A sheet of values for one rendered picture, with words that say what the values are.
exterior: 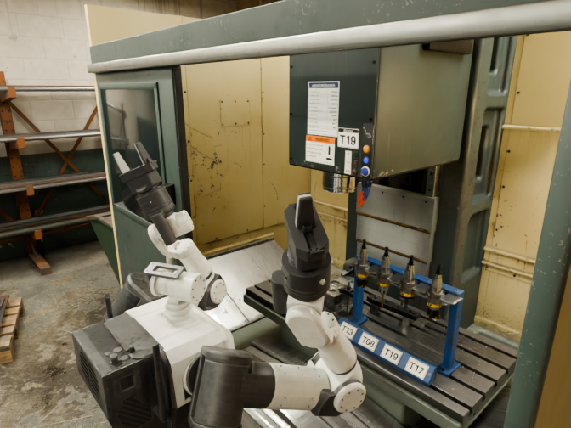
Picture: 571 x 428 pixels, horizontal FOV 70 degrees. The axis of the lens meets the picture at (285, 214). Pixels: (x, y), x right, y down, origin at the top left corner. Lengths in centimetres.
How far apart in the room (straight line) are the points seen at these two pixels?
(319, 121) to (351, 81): 21
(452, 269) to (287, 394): 146
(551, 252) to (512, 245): 168
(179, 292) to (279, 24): 67
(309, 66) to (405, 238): 105
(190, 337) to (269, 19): 77
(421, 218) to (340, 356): 135
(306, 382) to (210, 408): 21
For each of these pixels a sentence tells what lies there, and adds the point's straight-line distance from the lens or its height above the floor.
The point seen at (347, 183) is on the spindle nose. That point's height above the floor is 153.
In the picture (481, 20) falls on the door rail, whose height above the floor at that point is 202.
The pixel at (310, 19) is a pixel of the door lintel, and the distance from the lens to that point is 101.
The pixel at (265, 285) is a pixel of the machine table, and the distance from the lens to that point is 225.
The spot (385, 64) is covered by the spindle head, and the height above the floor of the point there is 200.
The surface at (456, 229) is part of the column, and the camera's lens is 214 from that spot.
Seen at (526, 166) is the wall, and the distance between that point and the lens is 234.
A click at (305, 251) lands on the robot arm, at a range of 63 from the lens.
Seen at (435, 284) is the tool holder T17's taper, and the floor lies 126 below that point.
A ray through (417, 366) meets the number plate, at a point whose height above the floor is 94.
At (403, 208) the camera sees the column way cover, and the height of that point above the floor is 133.
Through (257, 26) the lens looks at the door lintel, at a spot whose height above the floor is 207.
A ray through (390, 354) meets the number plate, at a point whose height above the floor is 94.
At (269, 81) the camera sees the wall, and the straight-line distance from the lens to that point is 284.
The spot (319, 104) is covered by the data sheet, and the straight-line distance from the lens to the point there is 163.
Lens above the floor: 192
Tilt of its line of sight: 17 degrees down
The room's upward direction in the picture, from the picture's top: straight up
